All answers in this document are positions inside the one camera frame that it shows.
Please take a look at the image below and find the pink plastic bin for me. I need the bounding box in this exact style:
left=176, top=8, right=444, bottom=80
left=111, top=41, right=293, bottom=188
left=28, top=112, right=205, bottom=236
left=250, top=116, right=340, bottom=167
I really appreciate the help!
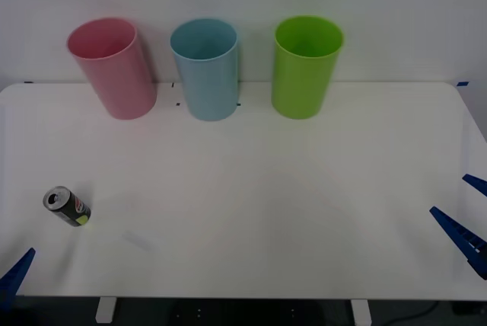
left=66, top=17, right=158, bottom=121

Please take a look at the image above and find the green plastic bin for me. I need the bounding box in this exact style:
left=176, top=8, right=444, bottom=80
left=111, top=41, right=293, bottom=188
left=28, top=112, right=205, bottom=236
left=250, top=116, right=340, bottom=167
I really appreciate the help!
left=270, top=14, right=345, bottom=120

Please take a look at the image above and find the black floor cable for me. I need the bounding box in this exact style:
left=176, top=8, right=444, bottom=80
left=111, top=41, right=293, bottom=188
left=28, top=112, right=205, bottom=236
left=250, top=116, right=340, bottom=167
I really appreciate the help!
left=380, top=300, right=439, bottom=324

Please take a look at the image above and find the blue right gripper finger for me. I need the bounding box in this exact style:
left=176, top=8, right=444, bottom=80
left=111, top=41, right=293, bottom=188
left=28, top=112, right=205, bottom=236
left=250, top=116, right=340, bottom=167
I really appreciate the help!
left=429, top=206, right=487, bottom=281
left=461, top=174, right=487, bottom=197

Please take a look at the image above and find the pale blue plastic bin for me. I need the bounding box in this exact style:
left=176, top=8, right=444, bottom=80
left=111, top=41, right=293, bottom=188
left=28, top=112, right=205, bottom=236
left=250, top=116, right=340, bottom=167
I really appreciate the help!
left=169, top=18, right=240, bottom=122

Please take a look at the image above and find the black drink can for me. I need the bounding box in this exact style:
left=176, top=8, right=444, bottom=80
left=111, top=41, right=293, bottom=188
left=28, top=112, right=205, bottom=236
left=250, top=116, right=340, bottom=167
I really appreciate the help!
left=42, top=185, right=92, bottom=228

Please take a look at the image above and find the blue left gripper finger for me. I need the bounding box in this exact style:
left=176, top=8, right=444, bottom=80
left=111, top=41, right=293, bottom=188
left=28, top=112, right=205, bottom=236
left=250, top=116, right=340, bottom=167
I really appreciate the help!
left=0, top=247, right=37, bottom=305

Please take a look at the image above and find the white table leg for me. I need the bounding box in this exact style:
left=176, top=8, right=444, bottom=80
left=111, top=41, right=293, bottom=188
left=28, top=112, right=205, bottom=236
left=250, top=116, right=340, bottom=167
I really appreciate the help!
left=350, top=299, right=372, bottom=326
left=95, top=297, right=116, bottom=324

